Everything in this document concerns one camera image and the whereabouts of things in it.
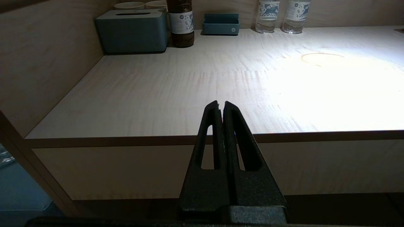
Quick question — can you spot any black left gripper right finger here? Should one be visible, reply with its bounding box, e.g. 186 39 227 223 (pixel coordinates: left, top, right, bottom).
223 101 288 209

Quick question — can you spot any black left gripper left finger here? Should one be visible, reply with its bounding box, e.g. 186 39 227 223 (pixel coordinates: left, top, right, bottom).
179 100 233 212

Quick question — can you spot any small blue plastic tray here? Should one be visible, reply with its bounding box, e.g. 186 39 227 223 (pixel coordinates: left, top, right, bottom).
202 13 240 35

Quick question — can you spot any dark tea bottle white label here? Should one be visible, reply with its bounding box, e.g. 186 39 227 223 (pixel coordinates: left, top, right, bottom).
166 0 195 48

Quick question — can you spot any blue-grey tissue box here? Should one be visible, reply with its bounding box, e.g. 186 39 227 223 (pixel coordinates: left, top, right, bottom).
96 9 168 55

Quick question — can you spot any clear water bottle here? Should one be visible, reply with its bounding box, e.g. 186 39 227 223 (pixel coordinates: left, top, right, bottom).
255 0 281 34
282 0 311 34

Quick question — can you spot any white ceramic cup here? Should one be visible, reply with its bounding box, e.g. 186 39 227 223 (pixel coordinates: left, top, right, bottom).
145 1 168 13
114 2 146 10

